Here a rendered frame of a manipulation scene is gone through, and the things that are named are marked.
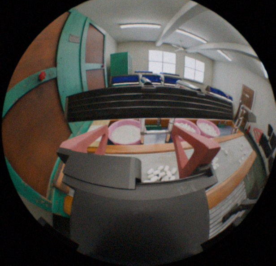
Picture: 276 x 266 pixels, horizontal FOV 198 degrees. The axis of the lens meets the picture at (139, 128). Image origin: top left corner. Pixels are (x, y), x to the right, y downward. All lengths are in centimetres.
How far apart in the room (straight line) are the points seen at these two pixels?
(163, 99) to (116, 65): 280
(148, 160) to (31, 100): 62
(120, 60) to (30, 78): 275
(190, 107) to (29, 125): 53
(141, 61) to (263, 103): 661
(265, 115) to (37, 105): 531
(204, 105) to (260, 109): 479
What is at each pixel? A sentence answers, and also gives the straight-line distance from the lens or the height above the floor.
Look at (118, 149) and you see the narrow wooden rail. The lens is 52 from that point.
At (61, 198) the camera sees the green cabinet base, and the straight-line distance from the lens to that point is 53.
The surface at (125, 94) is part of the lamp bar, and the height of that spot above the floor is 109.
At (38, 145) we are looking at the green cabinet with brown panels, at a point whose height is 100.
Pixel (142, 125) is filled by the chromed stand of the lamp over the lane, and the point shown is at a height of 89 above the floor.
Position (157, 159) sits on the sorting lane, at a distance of 50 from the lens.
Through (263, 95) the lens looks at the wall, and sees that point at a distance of 508.
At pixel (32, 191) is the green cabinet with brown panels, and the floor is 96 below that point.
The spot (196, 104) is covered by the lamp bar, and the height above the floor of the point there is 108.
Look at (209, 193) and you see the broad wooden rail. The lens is 51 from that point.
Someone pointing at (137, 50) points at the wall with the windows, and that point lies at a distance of 538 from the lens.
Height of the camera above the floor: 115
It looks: 37 degrees down
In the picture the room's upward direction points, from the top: straight up
